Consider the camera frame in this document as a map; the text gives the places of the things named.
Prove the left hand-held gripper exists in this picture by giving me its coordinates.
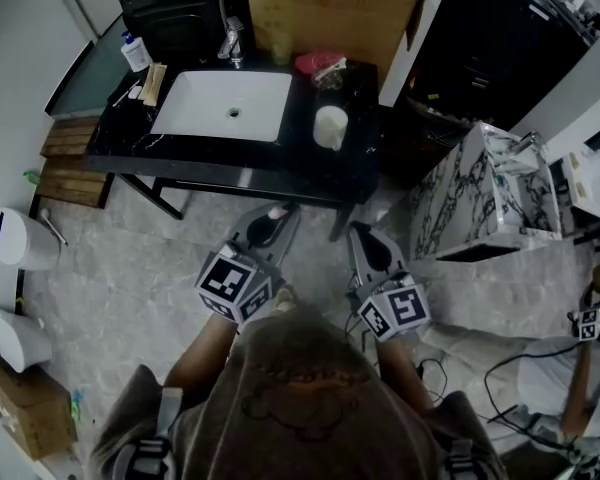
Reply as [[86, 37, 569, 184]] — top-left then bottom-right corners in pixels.
[[194, 201, 303, 325]]

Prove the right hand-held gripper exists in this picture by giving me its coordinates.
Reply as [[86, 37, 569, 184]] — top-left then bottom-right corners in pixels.
[[347, 221, 432, 343]]

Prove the white cup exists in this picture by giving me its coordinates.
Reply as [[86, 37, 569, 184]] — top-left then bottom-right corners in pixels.
[[312, 104, 350, 152]]

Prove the another person's forearm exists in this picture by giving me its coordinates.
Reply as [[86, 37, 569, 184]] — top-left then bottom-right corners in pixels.
[[558, 338, 595, 440]]

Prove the person's left forearm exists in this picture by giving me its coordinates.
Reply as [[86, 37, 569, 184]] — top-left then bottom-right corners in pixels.
[[163, 311, 239, 410]]

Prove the person's right forearm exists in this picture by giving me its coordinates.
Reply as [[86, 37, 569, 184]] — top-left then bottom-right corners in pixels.
[[374, 335, 437, 415]]

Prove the person's left hand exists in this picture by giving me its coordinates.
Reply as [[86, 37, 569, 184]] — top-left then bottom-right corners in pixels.
[[272, 285, 299, 317]]

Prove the black marble vanity table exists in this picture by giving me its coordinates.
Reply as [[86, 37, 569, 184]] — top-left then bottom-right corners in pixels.
[[83, 57, 382, 242]]

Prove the white marble vanity cabinet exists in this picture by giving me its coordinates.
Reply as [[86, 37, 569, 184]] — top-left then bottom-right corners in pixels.
[[408, 121, 564, 263]]

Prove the white rectangular sink basin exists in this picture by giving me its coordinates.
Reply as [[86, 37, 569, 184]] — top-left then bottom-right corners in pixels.
[[149, 69, 294, 144]]

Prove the white hair clip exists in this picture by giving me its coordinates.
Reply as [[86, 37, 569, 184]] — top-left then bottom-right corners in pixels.
[[311, 57, 349, 83]]

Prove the red plastic pouch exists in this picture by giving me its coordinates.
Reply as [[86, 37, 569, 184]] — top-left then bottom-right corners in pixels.
[[294, 51, 349, 77]]

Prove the person's brown shirt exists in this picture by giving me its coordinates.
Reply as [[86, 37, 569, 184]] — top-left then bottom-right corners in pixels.
[[90, 301, 507, 480]]

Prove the pale yellow tumbler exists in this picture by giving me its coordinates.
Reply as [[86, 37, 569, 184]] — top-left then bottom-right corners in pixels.
[[271, 29, 294, 66]]

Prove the small chrome faucet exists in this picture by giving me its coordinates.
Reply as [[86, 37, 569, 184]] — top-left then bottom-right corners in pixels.
[[503, 131, 542, 158]]

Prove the thin white stick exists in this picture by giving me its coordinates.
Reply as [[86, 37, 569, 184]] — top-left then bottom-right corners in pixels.
[[111, 79, 142, 107]]

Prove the wooden slat platform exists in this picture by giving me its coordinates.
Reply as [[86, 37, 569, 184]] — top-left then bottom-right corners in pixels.
[[39, 116, 115, 210]]

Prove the white toilet brush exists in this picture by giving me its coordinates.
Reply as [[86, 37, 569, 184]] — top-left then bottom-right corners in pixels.
[[39, 207, 70, 247]]

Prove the white pump bottle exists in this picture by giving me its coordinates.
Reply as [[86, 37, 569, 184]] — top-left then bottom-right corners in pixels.
[[119, 29, 154, 74]]

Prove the large cardboard box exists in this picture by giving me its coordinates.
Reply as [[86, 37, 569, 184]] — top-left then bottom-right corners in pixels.
[[244, 0, 427, 105]]

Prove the grey glass panel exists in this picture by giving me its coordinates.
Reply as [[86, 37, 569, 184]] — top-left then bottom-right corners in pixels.
[[43, 16, 133, 119]]

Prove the tall black cabinet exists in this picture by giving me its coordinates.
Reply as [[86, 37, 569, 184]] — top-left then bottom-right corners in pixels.
[[404, 0, 597, 135]]

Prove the white trash bin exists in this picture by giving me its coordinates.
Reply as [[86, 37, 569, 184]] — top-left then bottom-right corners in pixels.
[[0, 207, 62, 272]]

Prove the teal plastic item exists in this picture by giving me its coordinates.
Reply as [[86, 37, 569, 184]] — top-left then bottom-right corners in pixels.
[[68, 388, 87, 420]]

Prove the white toilet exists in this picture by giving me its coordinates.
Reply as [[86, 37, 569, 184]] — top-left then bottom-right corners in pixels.
[[0, 306, 54, 375]]

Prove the small cardboard box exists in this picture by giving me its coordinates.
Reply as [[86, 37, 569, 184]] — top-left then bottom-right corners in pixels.
[[0, 356, 79, 463]]

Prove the black cable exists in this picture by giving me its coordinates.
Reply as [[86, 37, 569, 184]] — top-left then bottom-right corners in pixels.
[[483, 341, 584, 450]]

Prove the grey harness strap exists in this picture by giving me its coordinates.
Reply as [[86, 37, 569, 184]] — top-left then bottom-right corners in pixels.
[[442, 437, 483, 480], [127, 386, 184, 480]]

